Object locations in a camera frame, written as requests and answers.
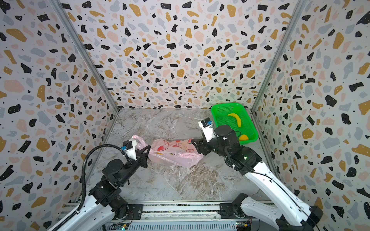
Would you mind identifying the green plastic basket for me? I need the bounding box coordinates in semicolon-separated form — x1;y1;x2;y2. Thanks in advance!
211;103;258;145

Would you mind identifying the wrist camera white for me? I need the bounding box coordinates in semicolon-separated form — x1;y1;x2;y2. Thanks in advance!
198;117;216;142
121;139;137;161

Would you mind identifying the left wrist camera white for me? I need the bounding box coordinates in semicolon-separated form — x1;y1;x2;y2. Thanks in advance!
121;139;137;161

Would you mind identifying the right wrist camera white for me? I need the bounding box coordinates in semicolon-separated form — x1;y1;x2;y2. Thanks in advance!
198;117;216;142

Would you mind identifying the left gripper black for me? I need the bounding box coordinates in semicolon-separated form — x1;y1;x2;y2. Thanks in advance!
119;145;151;188

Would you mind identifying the orange fruit in basket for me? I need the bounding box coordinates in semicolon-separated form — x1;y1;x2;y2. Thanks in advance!
239;134;249;141

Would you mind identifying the yellow banana in basket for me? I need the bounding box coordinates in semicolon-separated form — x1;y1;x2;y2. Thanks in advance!
228;113;242;128

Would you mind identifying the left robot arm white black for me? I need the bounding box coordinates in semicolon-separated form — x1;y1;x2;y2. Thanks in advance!
50;140;151;231

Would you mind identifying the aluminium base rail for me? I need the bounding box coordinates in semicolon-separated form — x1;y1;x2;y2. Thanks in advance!
57;201;304;231

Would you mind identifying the black corrugated cable hose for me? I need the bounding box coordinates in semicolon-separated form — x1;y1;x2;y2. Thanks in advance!
51;144;128;231

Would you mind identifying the pink plastic bag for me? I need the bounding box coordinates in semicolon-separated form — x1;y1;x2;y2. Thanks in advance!
148;139;203;168

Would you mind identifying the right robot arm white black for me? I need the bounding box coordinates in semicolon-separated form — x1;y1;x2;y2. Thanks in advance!
191;118;323;231

